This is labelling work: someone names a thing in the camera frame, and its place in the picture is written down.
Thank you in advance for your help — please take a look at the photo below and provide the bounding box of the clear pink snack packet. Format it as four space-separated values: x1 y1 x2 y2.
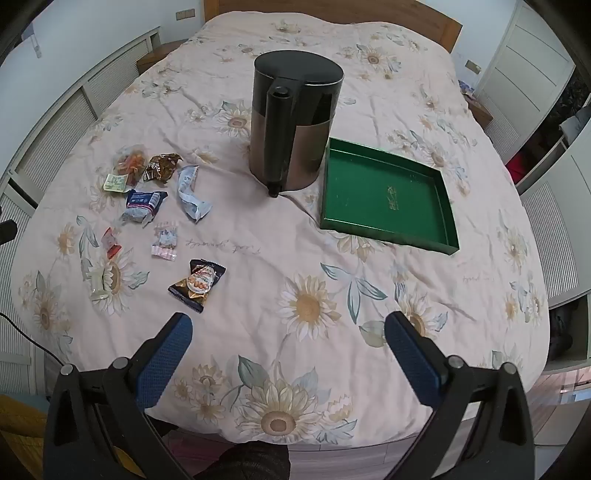
151 222 179 261

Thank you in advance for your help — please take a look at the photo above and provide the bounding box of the small red snack packet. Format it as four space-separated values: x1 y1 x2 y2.
100 227 123 259

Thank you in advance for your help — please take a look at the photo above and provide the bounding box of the clear plastic snack packet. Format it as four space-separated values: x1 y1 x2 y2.
88 265 122 303

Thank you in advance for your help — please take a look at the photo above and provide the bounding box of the wooden headboard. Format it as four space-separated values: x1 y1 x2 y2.
203 0 463 54

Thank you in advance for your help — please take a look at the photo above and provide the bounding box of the wooden nightstand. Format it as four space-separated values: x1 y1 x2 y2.
464 95 494 130
137 39 188 75

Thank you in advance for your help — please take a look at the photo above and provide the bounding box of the black cable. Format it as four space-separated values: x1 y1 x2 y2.
0 311 61 370

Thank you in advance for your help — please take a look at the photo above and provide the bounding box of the red cloth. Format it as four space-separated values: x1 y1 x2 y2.
505 150 532 185

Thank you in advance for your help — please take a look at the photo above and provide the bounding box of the orange clear snack packet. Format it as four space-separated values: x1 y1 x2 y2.
115 145 148 185

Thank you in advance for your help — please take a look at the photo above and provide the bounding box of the white slatted cabinet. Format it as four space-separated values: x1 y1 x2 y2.
0 28 162 393

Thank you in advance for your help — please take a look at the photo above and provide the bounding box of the green cardboard tray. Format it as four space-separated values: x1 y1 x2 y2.
320 137 461 256

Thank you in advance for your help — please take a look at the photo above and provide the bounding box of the brown candy packet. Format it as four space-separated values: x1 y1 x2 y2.
143 152 184 184

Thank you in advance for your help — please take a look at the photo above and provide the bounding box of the black and bronze electric kettle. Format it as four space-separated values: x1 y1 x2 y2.
248 51 345 198

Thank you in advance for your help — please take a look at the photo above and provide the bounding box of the white wardrobe door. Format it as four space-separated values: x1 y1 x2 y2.
475 4 575 125

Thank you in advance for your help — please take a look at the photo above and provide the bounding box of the black chocolate snack packet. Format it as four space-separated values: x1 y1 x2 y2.
167 258 227 315

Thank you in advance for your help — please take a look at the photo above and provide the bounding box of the dark blue snack packet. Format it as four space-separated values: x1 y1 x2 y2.
121 188 169 228

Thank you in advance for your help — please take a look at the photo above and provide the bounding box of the floral pink blanket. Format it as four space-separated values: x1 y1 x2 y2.
9 11 550 446

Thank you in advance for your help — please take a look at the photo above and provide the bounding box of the mustard yellow cloth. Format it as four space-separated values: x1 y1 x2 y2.
0 394 51 480

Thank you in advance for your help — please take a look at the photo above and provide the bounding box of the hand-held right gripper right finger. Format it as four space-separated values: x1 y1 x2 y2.
384 311 536 480

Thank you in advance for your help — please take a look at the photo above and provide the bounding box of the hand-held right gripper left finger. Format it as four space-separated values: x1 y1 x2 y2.
42 312 195 480

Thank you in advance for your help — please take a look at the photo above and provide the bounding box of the person's dark trouser leg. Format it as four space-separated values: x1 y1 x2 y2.
191 440 291 480

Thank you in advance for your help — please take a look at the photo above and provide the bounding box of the light blue snack wrapper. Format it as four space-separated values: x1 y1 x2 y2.
177 165 214 224

